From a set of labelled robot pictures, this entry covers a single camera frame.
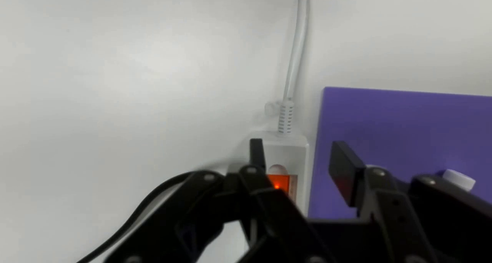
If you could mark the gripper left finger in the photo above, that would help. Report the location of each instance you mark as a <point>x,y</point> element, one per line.
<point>215,213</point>

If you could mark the white bottle cap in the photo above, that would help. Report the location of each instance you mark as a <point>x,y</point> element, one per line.
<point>459,178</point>

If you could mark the white power strip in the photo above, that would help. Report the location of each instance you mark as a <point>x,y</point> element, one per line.
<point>289,155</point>

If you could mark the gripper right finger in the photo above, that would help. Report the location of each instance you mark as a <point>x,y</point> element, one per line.
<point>403,217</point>

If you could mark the purple board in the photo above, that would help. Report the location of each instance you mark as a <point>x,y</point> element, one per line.
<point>399,128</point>

